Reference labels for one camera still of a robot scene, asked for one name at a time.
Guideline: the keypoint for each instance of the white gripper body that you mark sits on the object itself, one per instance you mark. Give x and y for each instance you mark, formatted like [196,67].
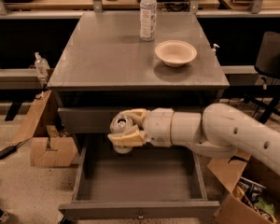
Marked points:
[159,126]

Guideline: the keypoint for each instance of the black office chair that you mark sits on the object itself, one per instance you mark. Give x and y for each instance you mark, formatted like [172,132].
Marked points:
[268,65]

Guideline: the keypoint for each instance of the small white pump bottle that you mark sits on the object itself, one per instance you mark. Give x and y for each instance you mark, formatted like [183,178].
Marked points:
[215,48]

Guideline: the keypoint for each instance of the clear plastic water bottle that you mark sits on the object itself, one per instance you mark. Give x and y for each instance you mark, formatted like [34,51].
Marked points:
[148,16]

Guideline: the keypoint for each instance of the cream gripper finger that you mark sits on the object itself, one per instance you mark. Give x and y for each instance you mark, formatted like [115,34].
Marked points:
[132,137]
[137,115]

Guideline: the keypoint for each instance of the open grey middle drawer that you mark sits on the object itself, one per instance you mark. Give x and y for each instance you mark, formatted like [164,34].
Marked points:
[148,182]

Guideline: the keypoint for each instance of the white paper bowl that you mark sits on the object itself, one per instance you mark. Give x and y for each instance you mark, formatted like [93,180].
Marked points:
[175,53]

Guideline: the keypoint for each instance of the grey drawer cabinet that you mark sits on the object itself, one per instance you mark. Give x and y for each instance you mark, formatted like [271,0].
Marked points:
[105,63]

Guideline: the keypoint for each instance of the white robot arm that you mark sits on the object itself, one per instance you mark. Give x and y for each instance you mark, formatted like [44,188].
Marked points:
[218,132]

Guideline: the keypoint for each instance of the open cardboard box right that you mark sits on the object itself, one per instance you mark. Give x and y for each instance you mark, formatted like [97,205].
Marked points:
[252,191]

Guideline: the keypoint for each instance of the small sanitizer bottle left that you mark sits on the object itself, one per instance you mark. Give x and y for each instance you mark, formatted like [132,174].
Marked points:
[41,64]

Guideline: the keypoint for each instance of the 7up soda can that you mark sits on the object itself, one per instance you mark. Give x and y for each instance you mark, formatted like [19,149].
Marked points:
[119,124]

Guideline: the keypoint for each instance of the black power adapter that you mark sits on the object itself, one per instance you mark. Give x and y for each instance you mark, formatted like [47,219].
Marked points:
[7,151]

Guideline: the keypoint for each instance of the cardboard pieces left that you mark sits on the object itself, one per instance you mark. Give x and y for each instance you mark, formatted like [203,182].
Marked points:
[45,150]

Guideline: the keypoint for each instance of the closed grey top drawer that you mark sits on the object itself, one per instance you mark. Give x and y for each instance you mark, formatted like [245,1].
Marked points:
[97,119]

